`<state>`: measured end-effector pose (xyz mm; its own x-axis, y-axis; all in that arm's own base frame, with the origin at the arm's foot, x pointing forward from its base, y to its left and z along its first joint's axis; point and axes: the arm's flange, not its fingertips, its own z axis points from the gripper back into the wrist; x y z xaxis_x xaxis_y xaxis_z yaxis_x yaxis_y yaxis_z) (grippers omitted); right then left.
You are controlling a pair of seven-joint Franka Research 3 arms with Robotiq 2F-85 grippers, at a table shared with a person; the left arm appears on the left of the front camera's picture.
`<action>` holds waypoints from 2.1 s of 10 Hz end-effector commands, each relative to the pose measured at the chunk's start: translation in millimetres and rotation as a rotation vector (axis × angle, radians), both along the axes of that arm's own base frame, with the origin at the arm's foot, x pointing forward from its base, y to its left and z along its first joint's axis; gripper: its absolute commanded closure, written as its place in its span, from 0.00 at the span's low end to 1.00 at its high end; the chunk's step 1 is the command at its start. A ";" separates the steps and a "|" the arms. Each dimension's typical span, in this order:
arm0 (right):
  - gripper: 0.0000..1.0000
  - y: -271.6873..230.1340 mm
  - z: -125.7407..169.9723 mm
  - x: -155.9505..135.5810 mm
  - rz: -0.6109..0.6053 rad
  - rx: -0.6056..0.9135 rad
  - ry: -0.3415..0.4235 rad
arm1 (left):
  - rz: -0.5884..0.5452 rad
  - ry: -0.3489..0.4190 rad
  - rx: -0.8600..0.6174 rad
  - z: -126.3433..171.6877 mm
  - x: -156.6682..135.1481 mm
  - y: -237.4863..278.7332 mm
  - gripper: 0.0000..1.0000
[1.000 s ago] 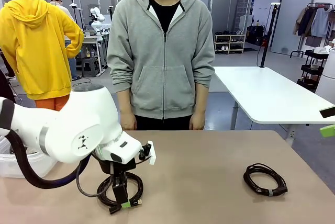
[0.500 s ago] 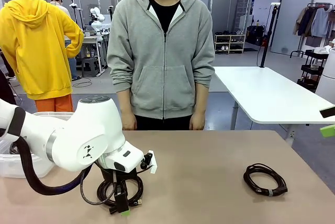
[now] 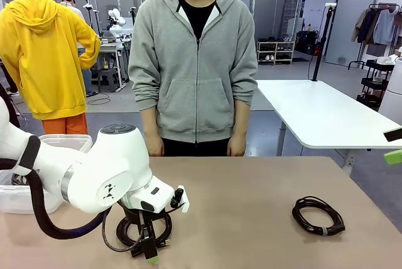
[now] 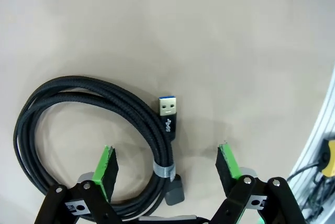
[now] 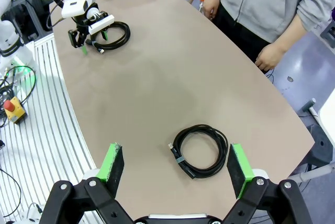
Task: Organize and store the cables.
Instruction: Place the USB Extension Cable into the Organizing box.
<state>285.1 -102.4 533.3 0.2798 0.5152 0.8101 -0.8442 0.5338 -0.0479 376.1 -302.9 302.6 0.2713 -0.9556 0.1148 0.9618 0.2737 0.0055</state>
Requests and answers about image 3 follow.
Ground black bags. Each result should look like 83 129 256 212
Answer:
295 30 318 55

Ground white table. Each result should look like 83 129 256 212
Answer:
254 79 402 151

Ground grey workbench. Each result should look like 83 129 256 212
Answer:
89 41 127 92

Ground black power cable coil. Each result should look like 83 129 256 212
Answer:
291 195 346 238

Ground wooden shoe rack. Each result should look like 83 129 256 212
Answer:
256 40 296 66

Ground black tripod stand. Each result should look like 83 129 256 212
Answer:
82 0 102 37

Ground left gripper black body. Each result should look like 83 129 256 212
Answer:
121 204 172 231

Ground black trousers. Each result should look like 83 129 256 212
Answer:
161 136 232 157

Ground black utility cart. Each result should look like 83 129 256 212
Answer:
356 58 396 111

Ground braided grey camera cable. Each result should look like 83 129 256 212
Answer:
100 212 148 253

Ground person's right forearm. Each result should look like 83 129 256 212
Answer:
139 107 161 136

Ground black undershirt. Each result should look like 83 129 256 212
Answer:
173 0 220 40

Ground light blue shirt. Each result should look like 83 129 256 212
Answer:
372 9 397 46

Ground clear plastic storage box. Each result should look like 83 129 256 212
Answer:
0 134 94 215

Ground black clothes rack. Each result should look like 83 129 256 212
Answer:
347 3 402 70

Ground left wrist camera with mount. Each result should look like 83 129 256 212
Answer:
169 184 192 214

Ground person's left forearm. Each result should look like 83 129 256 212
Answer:
231 99 251 138

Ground grey step stool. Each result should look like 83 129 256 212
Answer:
96 69 116 93

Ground thick black data cable coil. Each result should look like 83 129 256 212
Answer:
115 211 173 256

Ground white table leg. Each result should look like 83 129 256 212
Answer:
277 117 287 156
341 148 356 176

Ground yellow hoodie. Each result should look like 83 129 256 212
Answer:
0 0 102 121

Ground black corrugated cable conduit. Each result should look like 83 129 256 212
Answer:
0 157 112 241

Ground grey zip hoodie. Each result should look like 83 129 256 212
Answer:
128 0 259 144

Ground brown coat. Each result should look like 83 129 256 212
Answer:
350 8 371 43

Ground person's right hand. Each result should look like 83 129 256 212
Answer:
146 133 166 157

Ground person's left hand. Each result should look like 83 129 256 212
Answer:
226 134 246 157

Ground black pole with white top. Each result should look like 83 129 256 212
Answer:
308 3 337 82

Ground orange shorts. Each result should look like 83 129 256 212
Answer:
41 113 90 136

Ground navy coat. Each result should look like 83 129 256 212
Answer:
357 8 383 45

